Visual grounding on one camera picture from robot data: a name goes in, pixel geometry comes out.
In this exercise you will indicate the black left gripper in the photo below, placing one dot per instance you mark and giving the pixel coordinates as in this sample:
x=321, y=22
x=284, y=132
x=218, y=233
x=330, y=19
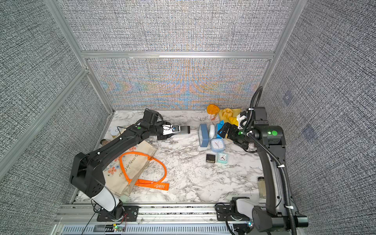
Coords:
x=164, y=137

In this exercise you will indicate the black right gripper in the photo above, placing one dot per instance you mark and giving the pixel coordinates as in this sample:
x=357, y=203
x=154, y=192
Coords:
x=227, y=129

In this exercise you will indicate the black square alarm clock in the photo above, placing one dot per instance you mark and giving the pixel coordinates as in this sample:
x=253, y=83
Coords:
x=181, y=130

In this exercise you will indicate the white round alarm clock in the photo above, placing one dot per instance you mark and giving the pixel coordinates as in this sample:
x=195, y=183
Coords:
x=212, y=132

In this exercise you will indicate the light blue square alarm clock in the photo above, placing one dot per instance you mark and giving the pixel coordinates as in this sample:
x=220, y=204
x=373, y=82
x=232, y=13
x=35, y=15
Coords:
x=217, y=145

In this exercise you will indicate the mint green alarm clock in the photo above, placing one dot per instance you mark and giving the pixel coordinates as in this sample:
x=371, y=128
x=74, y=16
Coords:
x=222, y=158

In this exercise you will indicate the blue rectangular alarm clock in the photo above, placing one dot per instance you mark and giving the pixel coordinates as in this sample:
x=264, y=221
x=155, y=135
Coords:
x=203, y=135

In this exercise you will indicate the small black square clock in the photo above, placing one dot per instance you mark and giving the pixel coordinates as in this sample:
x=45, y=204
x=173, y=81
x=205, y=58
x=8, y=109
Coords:
x=210, y=158

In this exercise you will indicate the canvas bag orange handles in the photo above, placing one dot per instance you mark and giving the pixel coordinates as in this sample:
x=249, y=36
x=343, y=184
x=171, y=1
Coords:
x=123, y=173

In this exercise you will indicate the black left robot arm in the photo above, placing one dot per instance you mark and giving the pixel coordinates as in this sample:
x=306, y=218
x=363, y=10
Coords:
x=87, y=169

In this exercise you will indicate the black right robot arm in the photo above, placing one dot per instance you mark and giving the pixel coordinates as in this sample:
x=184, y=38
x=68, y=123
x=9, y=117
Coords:
x=273, y=176

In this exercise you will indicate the yellow bread loaf toy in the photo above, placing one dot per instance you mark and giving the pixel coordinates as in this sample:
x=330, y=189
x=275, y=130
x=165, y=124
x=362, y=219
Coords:
x=233, y=121

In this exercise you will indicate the yellow cutting board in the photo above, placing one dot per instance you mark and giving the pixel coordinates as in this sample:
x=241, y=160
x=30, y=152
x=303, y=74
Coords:
x=236, y=112

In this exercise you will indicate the yellow bundt cake toy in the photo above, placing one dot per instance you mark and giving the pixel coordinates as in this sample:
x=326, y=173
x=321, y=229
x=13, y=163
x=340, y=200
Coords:
x=226, y=113

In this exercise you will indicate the orange lid instant noodle cup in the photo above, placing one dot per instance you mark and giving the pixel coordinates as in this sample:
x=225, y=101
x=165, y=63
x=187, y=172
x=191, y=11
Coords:
x=212, y=111

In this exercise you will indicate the yellow tin can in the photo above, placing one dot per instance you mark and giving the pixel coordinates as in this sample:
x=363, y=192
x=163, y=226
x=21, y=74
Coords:
x=115, y=132

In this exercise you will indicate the brown spice jar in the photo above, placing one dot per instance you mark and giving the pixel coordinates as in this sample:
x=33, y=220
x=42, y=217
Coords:
x=104, y=142

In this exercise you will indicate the pale spice jar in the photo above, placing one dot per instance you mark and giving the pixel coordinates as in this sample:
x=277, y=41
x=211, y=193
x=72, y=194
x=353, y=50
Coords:
x=261, y=187

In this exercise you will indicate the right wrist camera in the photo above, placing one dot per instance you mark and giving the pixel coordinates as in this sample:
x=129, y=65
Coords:
x=242, y=120

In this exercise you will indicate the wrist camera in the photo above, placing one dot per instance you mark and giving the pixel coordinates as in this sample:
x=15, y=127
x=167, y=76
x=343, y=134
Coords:
x=171, y=129
x=242, y=120

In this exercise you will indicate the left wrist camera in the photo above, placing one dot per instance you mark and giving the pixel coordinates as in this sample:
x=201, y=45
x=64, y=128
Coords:
x=171, y=129

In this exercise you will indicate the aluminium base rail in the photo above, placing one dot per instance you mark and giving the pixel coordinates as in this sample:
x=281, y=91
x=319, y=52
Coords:
x=238, y=217

